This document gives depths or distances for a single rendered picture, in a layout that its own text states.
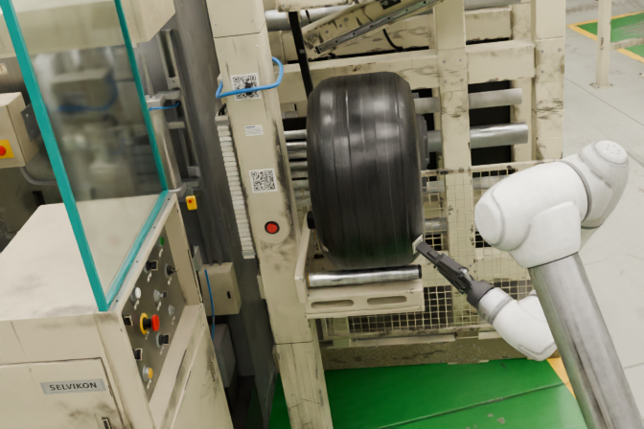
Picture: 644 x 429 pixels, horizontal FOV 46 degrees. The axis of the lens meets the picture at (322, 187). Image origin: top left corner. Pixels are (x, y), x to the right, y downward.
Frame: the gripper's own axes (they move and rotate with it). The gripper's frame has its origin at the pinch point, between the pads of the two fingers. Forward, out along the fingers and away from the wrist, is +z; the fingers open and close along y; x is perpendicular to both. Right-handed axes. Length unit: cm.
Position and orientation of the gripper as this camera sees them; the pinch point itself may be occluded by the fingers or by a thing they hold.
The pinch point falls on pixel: (428, 252)
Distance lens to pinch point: 211.0
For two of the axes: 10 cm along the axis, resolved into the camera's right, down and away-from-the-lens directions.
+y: 1.4, 5.4, 8.3
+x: 7.2, -6.3, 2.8
